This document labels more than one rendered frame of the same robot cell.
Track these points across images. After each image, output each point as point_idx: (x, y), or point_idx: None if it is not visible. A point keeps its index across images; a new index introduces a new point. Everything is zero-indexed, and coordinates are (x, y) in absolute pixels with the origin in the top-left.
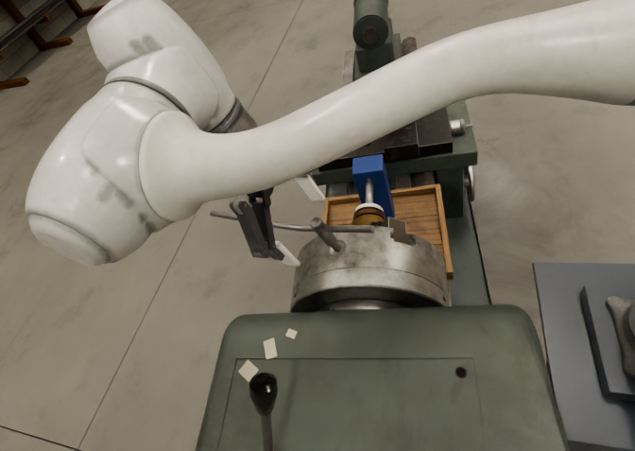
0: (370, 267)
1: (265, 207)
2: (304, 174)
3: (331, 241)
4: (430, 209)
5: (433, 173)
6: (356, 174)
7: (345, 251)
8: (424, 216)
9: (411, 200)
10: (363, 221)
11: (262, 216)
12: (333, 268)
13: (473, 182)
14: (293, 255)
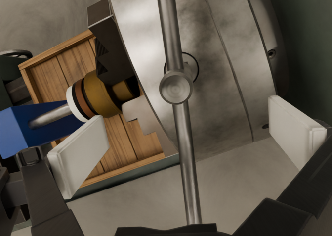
0: None
1: (314, 216)
2: (50, 166)
3: (186, 65)
4: (52, 67)
5: (7, 83)
6: (27, 142)
7: (186, 49)
8: (61, 70)
9: (47, 90)
10: (99, 95)
11: (328, 215)
12: (225, 57)
13: (10, 50)
14: (279, 106)
